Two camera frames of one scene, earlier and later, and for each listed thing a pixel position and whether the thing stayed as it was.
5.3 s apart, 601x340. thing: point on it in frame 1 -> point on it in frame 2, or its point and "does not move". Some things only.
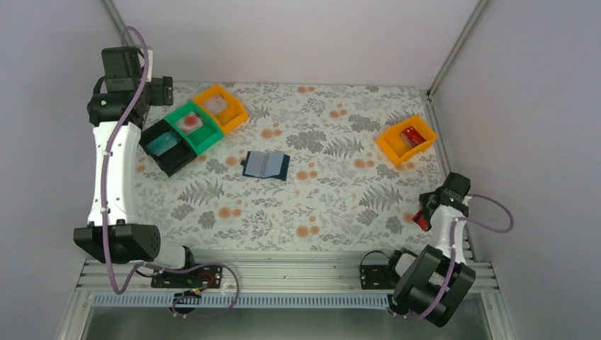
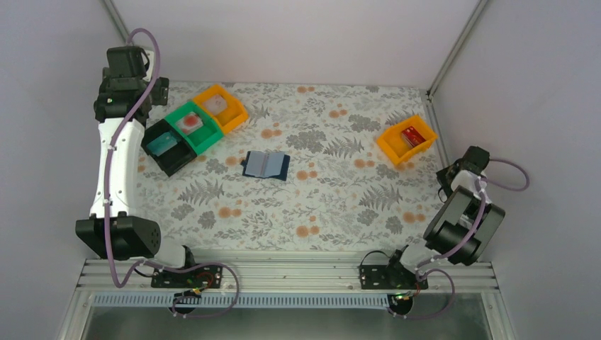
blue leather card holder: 264,164 does not move
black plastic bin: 168,149 does not move
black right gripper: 429,206 -> 444,175
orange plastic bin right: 405,139 does not move
